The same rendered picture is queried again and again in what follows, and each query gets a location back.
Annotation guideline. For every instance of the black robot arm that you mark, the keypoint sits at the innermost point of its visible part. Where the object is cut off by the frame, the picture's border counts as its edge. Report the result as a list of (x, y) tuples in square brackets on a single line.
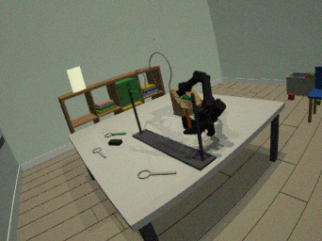
[(209, 105)]

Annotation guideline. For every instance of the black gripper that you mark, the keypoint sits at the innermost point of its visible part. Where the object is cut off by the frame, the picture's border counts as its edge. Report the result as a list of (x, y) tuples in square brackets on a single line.
[(204, 125)]

